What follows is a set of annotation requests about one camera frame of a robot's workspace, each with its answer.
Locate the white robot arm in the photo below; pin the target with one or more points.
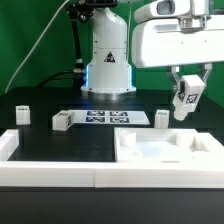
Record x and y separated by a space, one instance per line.
109 74

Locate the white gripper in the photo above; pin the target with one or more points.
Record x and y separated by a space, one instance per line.
177 32

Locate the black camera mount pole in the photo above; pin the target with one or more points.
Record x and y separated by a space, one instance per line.
81 11

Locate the white U-shaped fence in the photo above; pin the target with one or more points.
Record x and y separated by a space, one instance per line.
191 174

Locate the white square tabletop part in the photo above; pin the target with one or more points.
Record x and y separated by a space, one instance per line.
165 145

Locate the white tag base sheet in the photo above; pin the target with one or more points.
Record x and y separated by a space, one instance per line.
110 117

